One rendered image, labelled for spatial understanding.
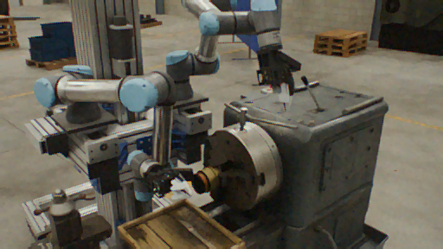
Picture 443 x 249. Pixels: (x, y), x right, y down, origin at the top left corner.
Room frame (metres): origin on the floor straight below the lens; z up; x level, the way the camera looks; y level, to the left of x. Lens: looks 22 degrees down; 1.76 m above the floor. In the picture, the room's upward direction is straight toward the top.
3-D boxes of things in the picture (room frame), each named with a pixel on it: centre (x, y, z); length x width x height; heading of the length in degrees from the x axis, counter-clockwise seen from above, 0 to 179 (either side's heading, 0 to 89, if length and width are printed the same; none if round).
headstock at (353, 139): (1.55, -0.36, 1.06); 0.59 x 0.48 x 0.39; 130
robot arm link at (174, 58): (1.90, 0.22, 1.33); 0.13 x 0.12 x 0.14; 109
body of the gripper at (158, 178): (1.19, 0.21, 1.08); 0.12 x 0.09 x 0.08; 40
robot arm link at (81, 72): (1.58, 0.61, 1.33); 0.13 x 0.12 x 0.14; 158
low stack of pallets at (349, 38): (9.18, -2.80, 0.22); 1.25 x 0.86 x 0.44; 140
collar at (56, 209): (0.94, 0.47, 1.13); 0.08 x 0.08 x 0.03
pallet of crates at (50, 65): (7.81, 3.27, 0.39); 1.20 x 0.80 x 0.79; 145
